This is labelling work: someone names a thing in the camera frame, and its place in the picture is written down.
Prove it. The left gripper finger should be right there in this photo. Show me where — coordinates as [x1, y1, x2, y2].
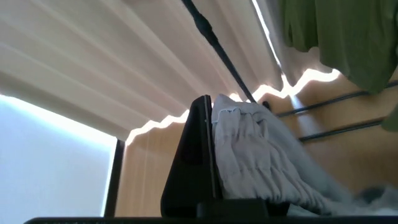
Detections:
[160, 95, 223, 218]

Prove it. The pale grey garment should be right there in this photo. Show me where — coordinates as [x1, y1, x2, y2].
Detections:
[211, 93, 398, 217]

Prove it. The green printed shirt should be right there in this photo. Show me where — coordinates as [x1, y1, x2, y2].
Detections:
[278, 0, 398, 132]

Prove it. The black clothes rack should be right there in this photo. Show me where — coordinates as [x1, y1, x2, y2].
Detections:
[182, 0, 398, 143]

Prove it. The beige curtain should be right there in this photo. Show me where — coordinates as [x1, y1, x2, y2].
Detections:
[0, 0, 343, 142]

